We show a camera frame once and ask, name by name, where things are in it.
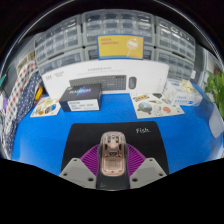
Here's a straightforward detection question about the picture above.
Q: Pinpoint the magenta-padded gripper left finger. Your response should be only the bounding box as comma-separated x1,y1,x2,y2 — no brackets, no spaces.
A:
59,144,102,190

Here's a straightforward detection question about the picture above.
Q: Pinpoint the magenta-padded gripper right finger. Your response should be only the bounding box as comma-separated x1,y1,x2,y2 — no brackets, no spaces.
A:
125,144,168,190

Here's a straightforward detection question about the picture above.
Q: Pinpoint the translucent pink computer mouse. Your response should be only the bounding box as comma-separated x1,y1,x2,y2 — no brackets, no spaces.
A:
99,130,129,178

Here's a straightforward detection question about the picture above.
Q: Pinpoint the black mouse pad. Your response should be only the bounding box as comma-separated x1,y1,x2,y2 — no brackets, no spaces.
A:
60,120,170,192

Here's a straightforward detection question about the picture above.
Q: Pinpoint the cartoon sticker sheet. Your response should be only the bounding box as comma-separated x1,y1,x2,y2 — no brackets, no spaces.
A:
29,96,62,118
129,92,185,120

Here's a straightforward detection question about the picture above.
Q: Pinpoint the small dark blue box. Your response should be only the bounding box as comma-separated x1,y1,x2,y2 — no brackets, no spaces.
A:
58,83,103,113

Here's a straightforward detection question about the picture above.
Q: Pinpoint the white blue tissue pack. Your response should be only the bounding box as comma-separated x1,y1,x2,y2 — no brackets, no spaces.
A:
162,78,204,108

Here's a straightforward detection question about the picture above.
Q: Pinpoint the yellow plastic object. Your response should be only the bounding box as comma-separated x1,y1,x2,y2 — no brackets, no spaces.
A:
34,86,44,101

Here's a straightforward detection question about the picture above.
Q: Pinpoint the red blue checkered cloth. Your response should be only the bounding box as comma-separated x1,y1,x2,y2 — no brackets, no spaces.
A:
4,61,39,134

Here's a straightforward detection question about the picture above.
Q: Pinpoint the long white keyboard box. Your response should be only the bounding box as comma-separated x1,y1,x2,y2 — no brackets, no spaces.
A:
41,59,170,101

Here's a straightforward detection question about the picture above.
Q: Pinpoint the green potted plant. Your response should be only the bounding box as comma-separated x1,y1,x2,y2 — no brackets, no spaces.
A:
203,70,224,138

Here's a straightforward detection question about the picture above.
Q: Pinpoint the white woven basket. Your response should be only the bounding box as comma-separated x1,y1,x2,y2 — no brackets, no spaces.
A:
16,51,36,73

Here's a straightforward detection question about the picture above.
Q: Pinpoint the yellow blue-framed card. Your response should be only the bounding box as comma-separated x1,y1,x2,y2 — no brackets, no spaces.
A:
96,34,145,61

